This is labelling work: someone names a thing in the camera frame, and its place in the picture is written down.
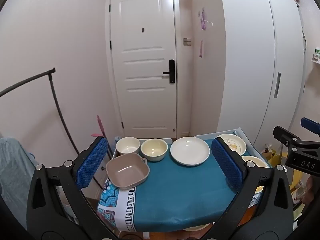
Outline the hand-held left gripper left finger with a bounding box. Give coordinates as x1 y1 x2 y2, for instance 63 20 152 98
26 136 118 240

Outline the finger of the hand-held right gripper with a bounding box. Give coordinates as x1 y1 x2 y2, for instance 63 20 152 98
300 117 320 136
273 125 301 147

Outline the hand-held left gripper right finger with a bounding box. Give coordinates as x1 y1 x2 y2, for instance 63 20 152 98
202 137 294 240

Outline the white bowl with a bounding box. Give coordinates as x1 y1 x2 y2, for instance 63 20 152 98
115 136 141 156

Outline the cream bowl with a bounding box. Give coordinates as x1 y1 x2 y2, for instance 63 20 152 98
140 138 168 162

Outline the white small cabinet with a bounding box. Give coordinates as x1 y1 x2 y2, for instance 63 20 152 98
87 152 113 201

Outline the yellow printed plate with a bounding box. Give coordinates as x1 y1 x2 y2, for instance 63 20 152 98
216 133 247 156

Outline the yellow bag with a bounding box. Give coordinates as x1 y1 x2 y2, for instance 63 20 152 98
262 149 285 167

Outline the cream plate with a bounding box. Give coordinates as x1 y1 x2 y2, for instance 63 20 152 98
241 155 270 194

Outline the pink square bowl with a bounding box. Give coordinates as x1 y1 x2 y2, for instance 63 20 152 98
105 153 150 190

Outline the white plate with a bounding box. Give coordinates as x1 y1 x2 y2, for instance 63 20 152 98
170 136 210 166

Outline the blue patterned tablecloth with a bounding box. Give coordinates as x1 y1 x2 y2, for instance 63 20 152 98
97 133 266 232

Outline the black clothes rack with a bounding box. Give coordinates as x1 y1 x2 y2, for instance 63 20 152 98
0 68 81 156

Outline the cream round dish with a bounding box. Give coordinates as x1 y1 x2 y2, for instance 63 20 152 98
182 223 210 232

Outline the white wardrobe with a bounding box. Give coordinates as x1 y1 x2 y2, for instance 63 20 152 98
215 0 307 153

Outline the grey cloth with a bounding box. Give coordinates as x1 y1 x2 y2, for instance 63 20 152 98
0 137 38 228

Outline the white panel door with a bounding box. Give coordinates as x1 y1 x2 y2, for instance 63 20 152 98
109 0 181 139

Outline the grey wardrobe handle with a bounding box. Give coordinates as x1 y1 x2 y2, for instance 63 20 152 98
273 72 281 98

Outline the small wall shelf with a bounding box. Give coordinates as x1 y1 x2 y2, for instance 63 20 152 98
311 47 320 65

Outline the wall cable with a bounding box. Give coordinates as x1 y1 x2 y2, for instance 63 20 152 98
301 29 308 93

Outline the black door lock handle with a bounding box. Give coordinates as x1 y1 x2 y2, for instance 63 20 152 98
163 59 176 84

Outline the purple wall hanger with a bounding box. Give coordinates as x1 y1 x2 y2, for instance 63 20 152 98
198 7 214 31

